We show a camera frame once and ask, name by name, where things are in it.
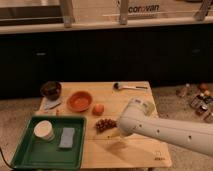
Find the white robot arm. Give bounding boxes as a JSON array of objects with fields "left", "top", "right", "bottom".
[{"left": 117, "top": 98, "right": 213, "bottom": 157}]

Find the red bowl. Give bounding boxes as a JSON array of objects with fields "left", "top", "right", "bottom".
[{"left": 66, "top": 91, "right": 93, "bottom": 112}]

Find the dark brown bowl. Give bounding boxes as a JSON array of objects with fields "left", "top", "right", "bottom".
[{"left": 40, "top": 81, "right": 61, "bottom": 100}]

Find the black and silver spoon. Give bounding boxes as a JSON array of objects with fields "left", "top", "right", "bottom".
[{"left": 113, "top": 82, "right": 148, "bottom": 90}]

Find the wooden table board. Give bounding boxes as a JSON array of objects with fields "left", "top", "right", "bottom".
[{"left": 36, "top": 81, "right": 172, "bottom": 169}]

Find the orange tomato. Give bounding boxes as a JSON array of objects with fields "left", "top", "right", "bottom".
[{"left": 92, "top": 104, "right": 104, "bottom": 116}]

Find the bunch of red grapes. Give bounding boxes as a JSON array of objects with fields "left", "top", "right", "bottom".
[{"left": 95, "top": 119, "right": 117, "bottom": 132}]

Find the green plastic cup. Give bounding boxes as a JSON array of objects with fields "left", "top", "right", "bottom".
[{"left": 143, "top": 101, "right": 155, "bottom": 116}]

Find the grey knife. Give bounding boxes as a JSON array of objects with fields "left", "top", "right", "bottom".
[{"left": 43, "top": 99, "right": 61, "bottom": 110}]

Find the grey sponge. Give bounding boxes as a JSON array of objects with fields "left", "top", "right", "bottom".
[{"left": 59, "top": 127, "right": 75, "bottom": 148}]

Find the white paper cup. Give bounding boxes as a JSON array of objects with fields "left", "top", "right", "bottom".
[{"left": 34, "top": 120, "right": 55, "bottom": 141}]

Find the green plastic tray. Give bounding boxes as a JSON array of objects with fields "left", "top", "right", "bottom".
[{"left": 11, "top": 116, "right": 86, "bottom": 171}]

